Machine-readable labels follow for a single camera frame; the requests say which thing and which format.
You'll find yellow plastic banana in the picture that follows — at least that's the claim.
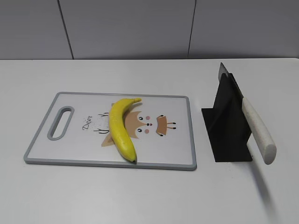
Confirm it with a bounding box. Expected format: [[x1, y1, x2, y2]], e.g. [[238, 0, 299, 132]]
[[109, 98, 142, 163]]

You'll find white-handled kitchen knife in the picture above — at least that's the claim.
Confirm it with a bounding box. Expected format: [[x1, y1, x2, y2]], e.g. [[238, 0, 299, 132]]
[[218, 63, 277, 165]]

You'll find white grey-rimmed cutting board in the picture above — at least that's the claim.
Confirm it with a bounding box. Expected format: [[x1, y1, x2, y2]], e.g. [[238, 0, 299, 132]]
[[24, 92, 197, 171]]

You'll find black knife stand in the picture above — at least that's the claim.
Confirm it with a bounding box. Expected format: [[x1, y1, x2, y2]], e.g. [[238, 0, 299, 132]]
[[201, 73, 252, 162]]

